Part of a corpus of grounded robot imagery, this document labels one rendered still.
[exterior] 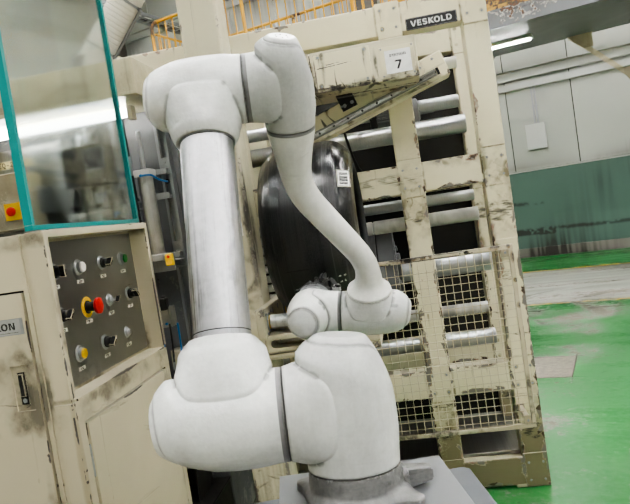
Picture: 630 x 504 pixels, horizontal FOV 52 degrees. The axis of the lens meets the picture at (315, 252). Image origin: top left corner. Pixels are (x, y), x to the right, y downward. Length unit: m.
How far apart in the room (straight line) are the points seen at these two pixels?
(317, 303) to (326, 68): 1.10
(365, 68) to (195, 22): 0.60
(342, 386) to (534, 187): 10.17
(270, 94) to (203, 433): 0.62
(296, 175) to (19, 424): 0.80
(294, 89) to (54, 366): 0.77
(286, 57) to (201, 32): 0.99
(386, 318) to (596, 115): 9.76
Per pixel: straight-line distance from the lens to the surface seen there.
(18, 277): 1.49
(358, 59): 2.35
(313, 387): 1.01
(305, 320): 1.46
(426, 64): 2.48
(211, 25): 2.19
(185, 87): 1.23
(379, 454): 1.05
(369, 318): 1.48
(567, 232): 11.07
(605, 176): 10.99
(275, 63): 1.23
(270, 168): 1.98
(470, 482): 1.36
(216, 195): 1.14
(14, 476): 1.61
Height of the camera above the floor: 1.21
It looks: 3 degrees down
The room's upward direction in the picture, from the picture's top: 9 degrees counter-clockwise
